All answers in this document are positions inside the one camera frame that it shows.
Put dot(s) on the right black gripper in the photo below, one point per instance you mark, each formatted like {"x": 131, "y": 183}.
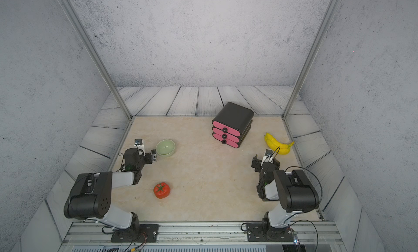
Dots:
{"x": 258, "y": 163}

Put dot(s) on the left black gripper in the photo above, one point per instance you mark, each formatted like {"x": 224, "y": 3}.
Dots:
{"x": 149, "y": 160}

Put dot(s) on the pink top drawer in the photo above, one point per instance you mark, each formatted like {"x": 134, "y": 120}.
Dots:
{"x": 226, "y": 129}

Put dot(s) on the pink drawer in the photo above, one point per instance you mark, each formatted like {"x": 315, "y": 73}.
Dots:
{"x": 226, "y": 141}
{"x": 226, "y": 129}
{"x": 226, "y": 135}

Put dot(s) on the black drawer cabinet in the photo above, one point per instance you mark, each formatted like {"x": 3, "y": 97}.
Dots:
{"x": 237, "y": 117}

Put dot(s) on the pink bottom drawer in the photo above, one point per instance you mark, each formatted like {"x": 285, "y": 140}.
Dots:
{"x": 226, "y": 141}

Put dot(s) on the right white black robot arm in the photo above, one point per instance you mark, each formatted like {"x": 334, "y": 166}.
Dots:
{"x": 292, "y": 190}

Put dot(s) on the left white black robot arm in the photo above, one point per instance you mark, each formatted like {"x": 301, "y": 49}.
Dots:
{"x": 91, "y": 195}

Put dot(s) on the pink middle drawer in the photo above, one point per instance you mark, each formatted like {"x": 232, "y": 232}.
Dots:
{"x": 226, "y": 135}

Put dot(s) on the light green bowl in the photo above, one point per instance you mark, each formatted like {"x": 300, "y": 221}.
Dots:
{"x": 165, "y": 148}

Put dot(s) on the yellow banana bunch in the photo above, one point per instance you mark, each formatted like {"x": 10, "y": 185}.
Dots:
{"x": 277, "y": 147}

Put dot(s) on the red tomato toy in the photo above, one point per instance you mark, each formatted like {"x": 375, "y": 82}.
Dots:
{"x": 162, "y": 190}

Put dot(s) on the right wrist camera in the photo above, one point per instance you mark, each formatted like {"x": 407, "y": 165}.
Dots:
{"x": 268, "y": 155}

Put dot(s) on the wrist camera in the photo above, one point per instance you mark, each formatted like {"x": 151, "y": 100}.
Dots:
{"x": 139, "y": 144}
{"x": 268, "y": 155}

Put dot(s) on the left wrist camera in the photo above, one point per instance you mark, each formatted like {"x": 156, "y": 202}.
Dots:
{"x": 139, "y": 144}

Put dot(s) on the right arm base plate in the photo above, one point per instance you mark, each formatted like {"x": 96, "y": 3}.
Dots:
{"x": 267, "y": 234}

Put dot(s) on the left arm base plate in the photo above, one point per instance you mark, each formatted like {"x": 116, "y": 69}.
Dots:
{"x": 139, "y": 233}

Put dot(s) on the front aluminium rail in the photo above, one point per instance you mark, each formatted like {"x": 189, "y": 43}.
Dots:
{"x": 206, "y": 236}

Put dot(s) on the left metal frame post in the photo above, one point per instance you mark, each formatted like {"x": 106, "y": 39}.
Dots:
{"x": 92, "y": 52}

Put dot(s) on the metal frame post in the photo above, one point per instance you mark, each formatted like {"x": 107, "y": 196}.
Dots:
{"x": 316, "y": 44}
{"x": 92, "y": 52}

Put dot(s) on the right metal frame post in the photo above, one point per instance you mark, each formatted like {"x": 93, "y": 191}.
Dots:
{"x": 316, "y": 44}

